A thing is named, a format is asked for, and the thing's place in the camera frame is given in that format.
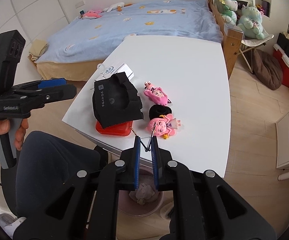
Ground red first aid box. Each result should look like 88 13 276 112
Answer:
95 121 133 137

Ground pink doll keychain large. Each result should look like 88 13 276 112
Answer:
145 113 181 139

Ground black sock pack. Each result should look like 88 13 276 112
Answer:
93 72 144 128

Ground white cotton socks box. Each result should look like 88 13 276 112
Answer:
95 63 134 81

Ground blue binder clips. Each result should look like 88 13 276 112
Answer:
140 136 152 152

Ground black hair scrunchie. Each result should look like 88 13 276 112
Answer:
148 104 172 120

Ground yellow folded blanket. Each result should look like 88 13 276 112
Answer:
29 39 48 62

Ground bed with blue sheet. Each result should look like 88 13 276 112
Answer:
35 0 223 81

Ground white table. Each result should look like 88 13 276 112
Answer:
63 36 231 177

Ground pink plush on bed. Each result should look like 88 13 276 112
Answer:
82 10 102 20

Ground white plush on bed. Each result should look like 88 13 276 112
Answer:
102 2 125 12

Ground wooden bed footboard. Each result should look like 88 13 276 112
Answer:
207 0 243 79

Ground folding camp chair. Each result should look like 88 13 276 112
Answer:
238 30 274 74

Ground brown bean bag cushion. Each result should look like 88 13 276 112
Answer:
252 49 283 90

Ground green dragon plush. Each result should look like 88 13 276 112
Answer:
218 0 238 25

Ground mint green bear plush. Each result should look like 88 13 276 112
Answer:
237 5 265 40

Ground red cooler box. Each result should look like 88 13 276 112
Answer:
273 44 289 88

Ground pink doll keychain small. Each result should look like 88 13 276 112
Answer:
144 81 172 106

